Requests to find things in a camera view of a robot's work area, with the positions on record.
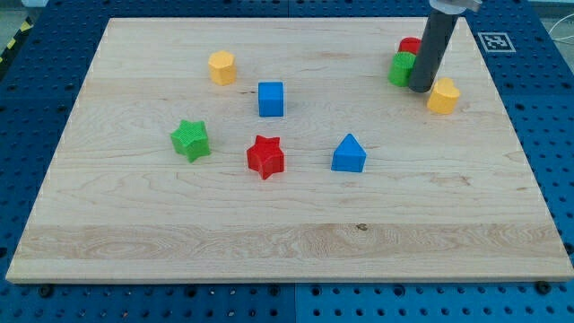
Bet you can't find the blue cube block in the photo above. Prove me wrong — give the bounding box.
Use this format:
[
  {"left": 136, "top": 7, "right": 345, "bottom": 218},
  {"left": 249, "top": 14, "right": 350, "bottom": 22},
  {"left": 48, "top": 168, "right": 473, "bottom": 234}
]
[{"left": 257, "top": 82, "right": 284, "bottom": 118}]

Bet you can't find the red star block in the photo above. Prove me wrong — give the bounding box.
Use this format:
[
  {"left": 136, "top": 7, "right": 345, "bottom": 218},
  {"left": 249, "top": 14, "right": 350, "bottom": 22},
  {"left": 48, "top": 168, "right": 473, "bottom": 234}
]
[{"left": 247, "top": 135, "right": 284, "bottom": 180}]

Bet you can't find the green cylinder block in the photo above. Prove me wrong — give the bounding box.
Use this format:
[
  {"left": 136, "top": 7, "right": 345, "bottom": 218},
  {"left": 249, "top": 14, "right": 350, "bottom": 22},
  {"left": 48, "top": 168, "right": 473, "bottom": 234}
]
[{"left": 387, "top": 52, "right": 416, "bottom": 87}]

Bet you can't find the yellow black hazard tape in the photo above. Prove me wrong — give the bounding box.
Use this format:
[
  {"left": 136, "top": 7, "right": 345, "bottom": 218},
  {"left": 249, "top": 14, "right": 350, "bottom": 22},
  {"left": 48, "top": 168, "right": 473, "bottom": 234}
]
[{"left": 1, "top": 17, "right": 34, "bottom": 67}]

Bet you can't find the light wooden board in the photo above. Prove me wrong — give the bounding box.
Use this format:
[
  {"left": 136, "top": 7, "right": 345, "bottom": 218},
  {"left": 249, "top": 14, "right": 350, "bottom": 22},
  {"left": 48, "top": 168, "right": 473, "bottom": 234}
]
[{"left": 6, "top": 18, "right": 573, "bottom": 284}]

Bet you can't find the blue triangle house block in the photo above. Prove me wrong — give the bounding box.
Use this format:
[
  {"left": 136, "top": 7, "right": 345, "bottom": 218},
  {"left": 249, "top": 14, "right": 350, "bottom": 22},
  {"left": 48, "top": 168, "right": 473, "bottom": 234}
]
[{"left": 331, "top": 134, "right": 367, "bottom": 172}]

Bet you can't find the white cable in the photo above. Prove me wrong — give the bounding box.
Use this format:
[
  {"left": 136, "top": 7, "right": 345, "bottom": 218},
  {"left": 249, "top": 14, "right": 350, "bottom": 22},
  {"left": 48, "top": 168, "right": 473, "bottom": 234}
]
[{"left": 547, "top": 13, "right": 574, "bottom": 44}]

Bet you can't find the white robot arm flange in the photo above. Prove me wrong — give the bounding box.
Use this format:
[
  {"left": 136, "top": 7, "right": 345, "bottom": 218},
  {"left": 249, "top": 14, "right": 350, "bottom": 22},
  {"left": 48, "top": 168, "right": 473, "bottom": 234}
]
[{"left": 429, "top": 0, "right": 483, "bottom": 15}]

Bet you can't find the white fiducial marker tag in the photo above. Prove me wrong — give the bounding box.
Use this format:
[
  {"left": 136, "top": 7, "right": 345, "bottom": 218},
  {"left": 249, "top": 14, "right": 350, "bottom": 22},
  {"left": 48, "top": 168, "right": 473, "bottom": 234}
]
[{"left": 478, "top": 31, "right": 516, "bottom": 53}]

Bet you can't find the green star block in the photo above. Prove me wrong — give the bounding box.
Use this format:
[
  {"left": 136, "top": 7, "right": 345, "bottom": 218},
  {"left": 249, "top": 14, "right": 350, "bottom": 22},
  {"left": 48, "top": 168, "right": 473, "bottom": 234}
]
[{"left": 170, "top": 119, "right": 211, "bottom": 162}]

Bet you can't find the red cylinder block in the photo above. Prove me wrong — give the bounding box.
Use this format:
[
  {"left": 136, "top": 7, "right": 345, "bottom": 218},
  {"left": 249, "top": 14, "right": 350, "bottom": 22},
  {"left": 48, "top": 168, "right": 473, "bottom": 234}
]
[{"left": 397, "top": 37, "right": 422, "bottom": 56}]

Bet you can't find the yellow hexagon block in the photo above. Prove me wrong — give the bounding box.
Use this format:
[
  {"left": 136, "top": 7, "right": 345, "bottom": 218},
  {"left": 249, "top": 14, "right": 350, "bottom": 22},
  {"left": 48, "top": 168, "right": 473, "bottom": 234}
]
[{"left": 208, "top": 50, "right": 237, "bottom": 85}]

